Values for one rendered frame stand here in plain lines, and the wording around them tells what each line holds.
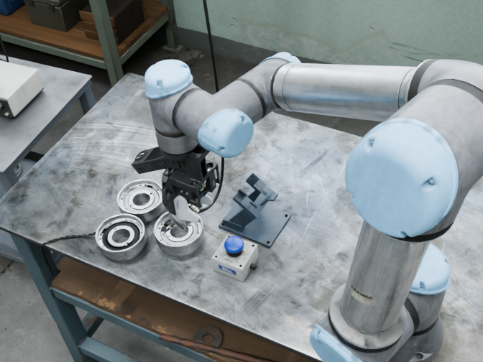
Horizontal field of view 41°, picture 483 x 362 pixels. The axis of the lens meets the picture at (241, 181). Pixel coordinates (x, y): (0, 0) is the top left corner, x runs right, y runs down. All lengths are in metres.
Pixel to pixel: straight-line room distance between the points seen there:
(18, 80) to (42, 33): 1.22
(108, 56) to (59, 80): 0.83
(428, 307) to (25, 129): 1.30
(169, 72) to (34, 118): 1.03
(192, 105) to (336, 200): 0.57
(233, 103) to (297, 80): 0.10
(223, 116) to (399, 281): 0.35
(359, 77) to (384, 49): 1.99
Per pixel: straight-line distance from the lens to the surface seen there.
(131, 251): 1.38
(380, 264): 0.83
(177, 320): 1.60
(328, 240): 1.40
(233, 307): 1.30
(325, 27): 2.94
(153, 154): 1.21
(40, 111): 2.04
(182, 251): 1.37
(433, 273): 1.09
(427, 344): 1.22
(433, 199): 0.67
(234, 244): 1.30
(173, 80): 1.02
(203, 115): 0.99
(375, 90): 0.88
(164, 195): 1.20
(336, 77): 0.93
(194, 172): 1.14
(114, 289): 1.69
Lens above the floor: 1.89
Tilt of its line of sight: 46 degrees down
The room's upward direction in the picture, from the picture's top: 5 degrees counter-clockwise
